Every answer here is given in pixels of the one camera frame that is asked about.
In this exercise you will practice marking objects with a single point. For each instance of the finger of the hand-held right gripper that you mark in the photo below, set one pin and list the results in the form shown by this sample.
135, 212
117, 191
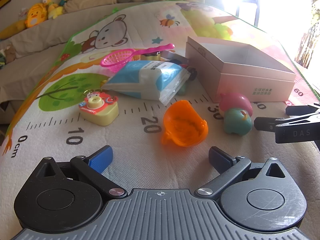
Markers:
295, 130
303, 109

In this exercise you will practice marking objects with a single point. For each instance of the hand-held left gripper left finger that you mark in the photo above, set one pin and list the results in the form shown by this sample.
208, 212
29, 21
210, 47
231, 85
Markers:
100, 161

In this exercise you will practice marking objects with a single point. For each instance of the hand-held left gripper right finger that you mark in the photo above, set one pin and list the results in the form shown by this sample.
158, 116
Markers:
220, 157

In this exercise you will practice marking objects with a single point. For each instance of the pink and teal toy figure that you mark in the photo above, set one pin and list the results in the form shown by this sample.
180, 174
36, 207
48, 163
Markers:
237, 122

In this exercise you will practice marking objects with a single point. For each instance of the orange toy cup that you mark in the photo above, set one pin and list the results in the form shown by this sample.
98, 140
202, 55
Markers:
182, 130

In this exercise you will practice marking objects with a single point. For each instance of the pink cardboard box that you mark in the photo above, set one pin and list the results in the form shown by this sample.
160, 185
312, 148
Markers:
250, 85

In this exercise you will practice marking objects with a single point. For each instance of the teal plastic toy piece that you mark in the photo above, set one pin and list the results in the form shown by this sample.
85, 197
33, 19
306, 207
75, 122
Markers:
182, 90

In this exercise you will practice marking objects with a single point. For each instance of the wind-up doll red shirt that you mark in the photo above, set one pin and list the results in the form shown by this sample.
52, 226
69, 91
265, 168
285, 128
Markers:
192, 74

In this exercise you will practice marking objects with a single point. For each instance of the blue white cotton packet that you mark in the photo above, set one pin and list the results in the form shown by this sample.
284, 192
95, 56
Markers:
145, 80

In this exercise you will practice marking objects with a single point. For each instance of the small white box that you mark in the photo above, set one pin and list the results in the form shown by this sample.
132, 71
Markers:
175, 56

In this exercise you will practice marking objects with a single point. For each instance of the printed play mat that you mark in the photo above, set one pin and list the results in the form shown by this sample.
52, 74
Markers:
125, 136

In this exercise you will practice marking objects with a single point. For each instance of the pink toy strainer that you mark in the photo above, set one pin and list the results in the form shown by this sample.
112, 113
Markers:
115, 60

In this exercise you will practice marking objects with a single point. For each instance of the yellow toy pudding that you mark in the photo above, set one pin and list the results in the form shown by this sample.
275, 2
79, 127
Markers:
150, 57

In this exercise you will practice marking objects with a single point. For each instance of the beige sofa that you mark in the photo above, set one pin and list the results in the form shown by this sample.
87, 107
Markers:
37, 45

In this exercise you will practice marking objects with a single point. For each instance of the small brown plush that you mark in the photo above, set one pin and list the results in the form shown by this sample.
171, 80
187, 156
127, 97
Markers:
10, 53

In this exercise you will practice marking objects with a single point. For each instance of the green cloth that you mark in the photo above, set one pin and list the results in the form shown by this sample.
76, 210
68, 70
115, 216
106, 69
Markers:
2, 60

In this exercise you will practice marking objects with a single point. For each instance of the long yellow pillow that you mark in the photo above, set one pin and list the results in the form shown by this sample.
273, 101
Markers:
12, 30

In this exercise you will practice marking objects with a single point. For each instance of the small yellow bear plush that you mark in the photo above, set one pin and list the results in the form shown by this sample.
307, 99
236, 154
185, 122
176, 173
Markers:
53, 10

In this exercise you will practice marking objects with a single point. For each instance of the yellow duck plush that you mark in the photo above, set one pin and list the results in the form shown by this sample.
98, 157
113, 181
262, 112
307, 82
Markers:
35, 16

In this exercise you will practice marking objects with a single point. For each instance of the window frame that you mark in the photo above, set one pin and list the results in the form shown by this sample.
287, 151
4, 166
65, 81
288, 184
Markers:
257, 2

